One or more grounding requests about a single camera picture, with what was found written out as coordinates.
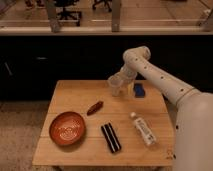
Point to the black striped case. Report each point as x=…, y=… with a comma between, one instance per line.
x=111, y=138

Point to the clear plastic bottle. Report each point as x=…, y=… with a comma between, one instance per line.
x=140, y=124

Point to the wooden table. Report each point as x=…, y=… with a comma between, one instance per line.
x=93, y=150

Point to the grey metal post right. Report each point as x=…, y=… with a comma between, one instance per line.
x=205, y=22

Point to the blue sponge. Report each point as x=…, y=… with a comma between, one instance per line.
x=139, y=90

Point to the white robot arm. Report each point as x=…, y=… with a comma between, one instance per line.
x=193, y=149

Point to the grey metal post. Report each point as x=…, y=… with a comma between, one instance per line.
x=116, y=8
x=52, y=15
x=205, y=22

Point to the brown oblong object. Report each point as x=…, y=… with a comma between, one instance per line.
x=94, y=108

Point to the orange ceramic bowl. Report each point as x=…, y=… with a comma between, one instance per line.
x=67, y=128

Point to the grey metal post left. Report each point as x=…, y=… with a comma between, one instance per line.
x=52, y=15

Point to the grey metal post middle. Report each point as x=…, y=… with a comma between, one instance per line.
x=116, y=8

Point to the translucent white cup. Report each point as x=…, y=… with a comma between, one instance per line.
x=115, y=82

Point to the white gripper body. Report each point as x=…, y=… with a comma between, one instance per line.
x=127, y=75

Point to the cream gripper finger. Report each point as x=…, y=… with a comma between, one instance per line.
x=130, y=91

